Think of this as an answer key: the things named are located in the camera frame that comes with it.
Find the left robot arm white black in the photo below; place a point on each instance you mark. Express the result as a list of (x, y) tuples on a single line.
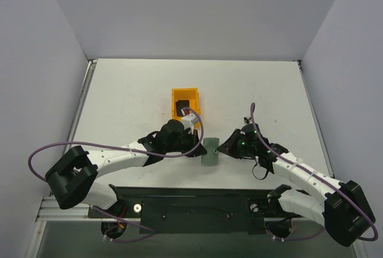
[(72, 179)]

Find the black credit card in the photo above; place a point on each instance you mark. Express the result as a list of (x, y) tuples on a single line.
[(180, 105)]

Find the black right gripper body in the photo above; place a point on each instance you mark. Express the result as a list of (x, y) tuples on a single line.
[(234, 143)]

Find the yellow plastic bin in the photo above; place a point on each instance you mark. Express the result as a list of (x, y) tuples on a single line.
[(181, 98)]

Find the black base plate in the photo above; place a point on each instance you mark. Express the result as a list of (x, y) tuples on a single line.
[(197, 211)]

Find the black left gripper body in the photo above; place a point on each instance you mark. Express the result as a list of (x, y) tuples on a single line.
[(191, 142)]

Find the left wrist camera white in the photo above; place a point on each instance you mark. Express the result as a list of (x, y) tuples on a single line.
[(190, 121)]

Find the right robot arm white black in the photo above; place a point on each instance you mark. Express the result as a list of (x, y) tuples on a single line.
[(341, 208)]

